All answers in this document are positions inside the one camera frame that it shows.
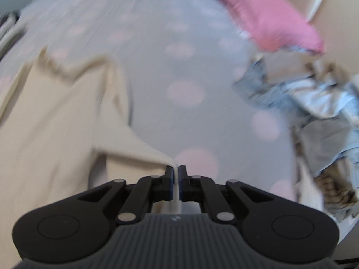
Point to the bed with polka dot sheet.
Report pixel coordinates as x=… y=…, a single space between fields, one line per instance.
x=168 y=33

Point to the pink pillow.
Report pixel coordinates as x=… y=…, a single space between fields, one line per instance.
x=266 y=14

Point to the striped garment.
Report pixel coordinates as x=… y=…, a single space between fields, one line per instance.
x=336 y=185

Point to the cream sweater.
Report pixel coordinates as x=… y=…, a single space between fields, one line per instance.
x=56 y=131

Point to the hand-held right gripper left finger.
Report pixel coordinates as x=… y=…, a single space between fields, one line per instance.
x=168 y=185

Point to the crumpled clothes pile at right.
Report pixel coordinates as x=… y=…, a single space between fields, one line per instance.
x=317 y=134

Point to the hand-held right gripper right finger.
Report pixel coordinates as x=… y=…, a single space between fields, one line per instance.
x=183 y=185

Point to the beige padded headboard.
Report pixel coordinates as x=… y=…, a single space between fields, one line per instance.
x=342 y=11

